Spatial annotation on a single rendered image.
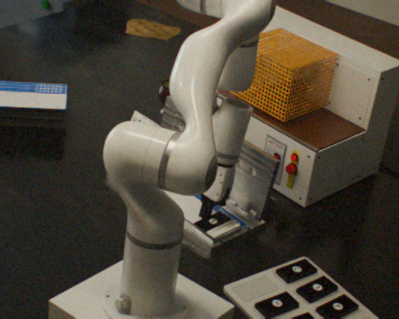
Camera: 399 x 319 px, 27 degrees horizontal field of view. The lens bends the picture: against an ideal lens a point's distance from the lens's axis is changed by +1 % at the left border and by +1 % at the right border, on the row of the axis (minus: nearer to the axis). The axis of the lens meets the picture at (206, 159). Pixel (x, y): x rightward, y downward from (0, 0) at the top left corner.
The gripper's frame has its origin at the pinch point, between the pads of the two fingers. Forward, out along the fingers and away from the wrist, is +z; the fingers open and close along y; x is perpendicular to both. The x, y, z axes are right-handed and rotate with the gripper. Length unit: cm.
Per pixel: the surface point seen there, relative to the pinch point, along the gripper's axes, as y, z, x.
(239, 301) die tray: 28.6, 6.9, -14.4
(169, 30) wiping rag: -108, -13, 81
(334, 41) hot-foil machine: -10, -44, 49
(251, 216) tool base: 7.5, -0.7, 10.5
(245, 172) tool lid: 1.1, -10.7, 10.8
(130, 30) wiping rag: -117, -10, 68
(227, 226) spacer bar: 7.1, 1.3, 1.7
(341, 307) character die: 45.8, 2.1, 2.4
